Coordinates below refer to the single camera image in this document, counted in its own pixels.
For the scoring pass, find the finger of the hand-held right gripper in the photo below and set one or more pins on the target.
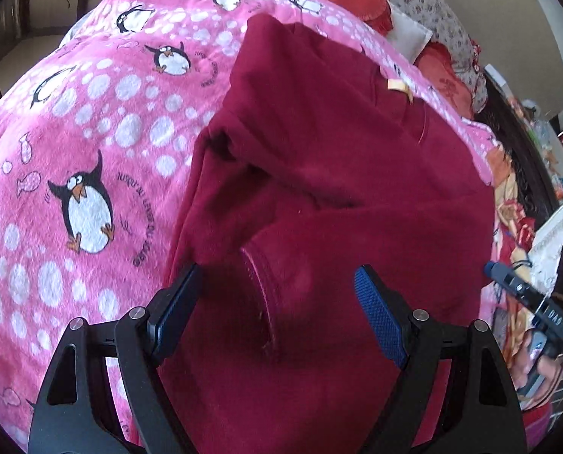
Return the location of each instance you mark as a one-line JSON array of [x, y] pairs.
[[508, 280], [531, 364]]

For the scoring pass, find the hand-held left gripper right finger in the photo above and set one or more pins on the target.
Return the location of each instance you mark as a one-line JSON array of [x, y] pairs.
[[380, 312]]

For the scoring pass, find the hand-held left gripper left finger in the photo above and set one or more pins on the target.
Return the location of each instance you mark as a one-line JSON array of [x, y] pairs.
[[180, 302]]

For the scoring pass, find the maroon fleece garment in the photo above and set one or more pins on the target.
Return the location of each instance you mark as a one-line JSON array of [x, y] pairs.
[[338, 184]]

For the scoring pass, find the orange floral quilt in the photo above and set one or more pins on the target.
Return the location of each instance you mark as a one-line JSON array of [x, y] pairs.
[[511, 227]]

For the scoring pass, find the white carved furniture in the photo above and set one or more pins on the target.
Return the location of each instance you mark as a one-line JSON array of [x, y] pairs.
[[553, 241]]

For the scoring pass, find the dark wooden headboard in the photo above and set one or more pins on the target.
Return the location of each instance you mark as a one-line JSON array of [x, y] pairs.
[[518, 151]]

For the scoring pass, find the pink penguin print blanket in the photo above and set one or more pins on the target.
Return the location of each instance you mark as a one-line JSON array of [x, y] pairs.
[[97, 142]]

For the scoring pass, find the red embroidered cushion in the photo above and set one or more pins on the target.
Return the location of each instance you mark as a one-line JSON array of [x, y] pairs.
[[447, 80]]

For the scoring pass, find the white pillow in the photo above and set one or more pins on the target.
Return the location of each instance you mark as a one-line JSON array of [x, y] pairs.
[[410, 30]]

